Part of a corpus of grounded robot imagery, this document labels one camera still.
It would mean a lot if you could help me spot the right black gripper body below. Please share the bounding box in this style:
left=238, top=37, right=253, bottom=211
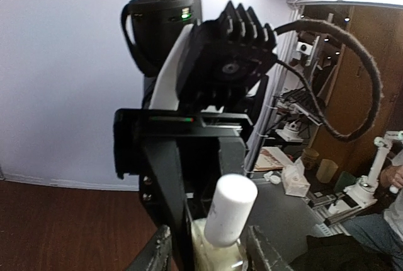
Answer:
left=113, top=108, right=252, bottom=221

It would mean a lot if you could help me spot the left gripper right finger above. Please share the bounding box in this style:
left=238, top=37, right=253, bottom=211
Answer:
left=246, top=226, right=293, bottom=271

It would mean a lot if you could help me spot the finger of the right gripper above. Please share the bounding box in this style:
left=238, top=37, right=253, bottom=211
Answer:
left=142, top=137, right=194, bottom=270

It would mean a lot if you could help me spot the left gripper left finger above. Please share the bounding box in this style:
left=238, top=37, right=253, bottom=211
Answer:
left=125, top=225, right=173, bottom=271

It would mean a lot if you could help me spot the white nail polish bottle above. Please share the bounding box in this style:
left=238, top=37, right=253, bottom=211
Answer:
left=191, top=219, right=249, bottom=271

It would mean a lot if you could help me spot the white nail polish cap brush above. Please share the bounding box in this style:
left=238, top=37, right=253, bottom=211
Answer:
left=204, top=173, right=258, bottom=248

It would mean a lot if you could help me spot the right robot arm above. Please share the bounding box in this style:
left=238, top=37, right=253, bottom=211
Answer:
left=113, top=0, right=278, bottom=270

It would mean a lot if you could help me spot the white tissue box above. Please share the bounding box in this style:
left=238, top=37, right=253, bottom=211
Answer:
left=281, top=158, right=310, bottom=197

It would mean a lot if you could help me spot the beige plastic cup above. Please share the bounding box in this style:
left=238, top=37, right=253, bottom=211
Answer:
left=316, top=159, right=338, bottom=183

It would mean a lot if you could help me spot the seated person in jeans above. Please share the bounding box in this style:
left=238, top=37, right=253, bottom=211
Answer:
left=343, top=153, right=402, bottom=270

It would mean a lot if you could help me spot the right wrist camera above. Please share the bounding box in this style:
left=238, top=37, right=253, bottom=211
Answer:
left=149, top=1, right=278, bottom=112

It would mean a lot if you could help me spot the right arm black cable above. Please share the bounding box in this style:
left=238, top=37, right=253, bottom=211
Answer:
left=272, top=18, right=382, bottom=143

